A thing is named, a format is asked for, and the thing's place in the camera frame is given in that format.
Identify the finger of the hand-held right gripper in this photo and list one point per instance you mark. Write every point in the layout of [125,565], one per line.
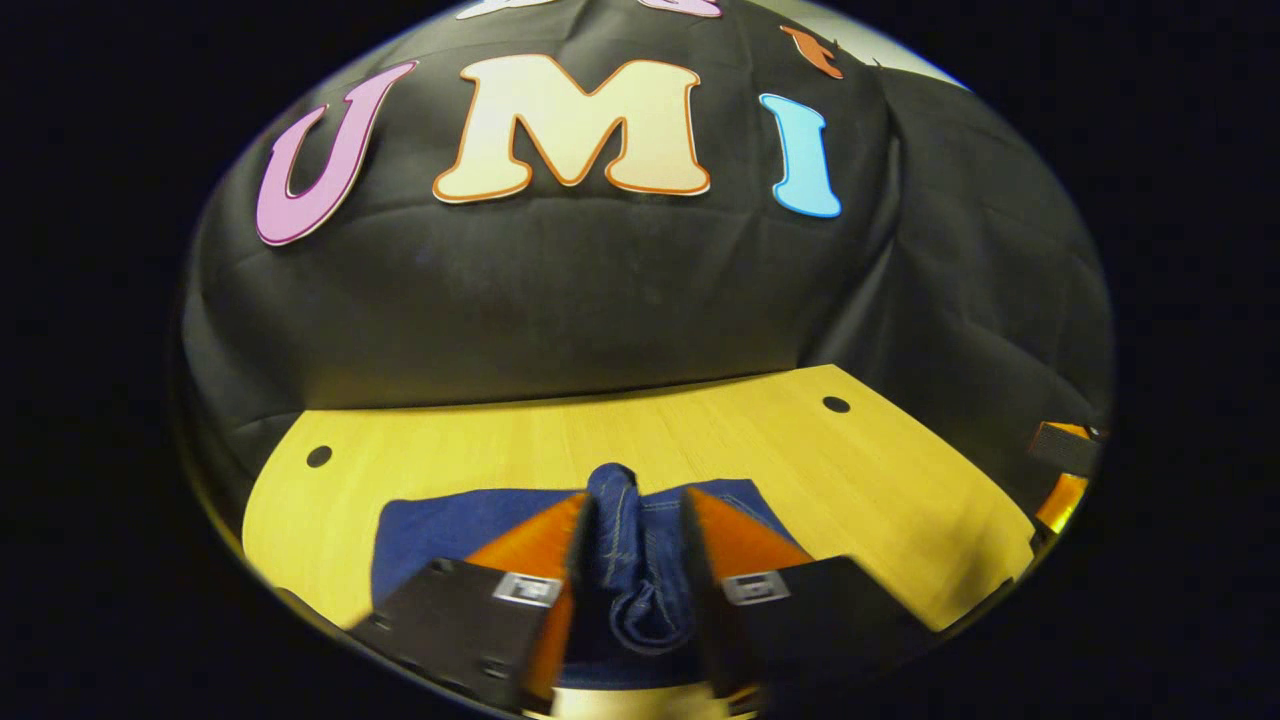
[1065,450]

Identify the blue denim jeans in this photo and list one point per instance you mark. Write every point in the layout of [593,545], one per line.
[635,560]

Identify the black backdrop cloth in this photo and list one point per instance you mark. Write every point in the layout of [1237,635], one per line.
[560,290]

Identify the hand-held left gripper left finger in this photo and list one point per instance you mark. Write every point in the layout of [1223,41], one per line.
[470,620]

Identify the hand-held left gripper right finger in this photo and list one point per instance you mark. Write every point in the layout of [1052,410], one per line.
[800,630]

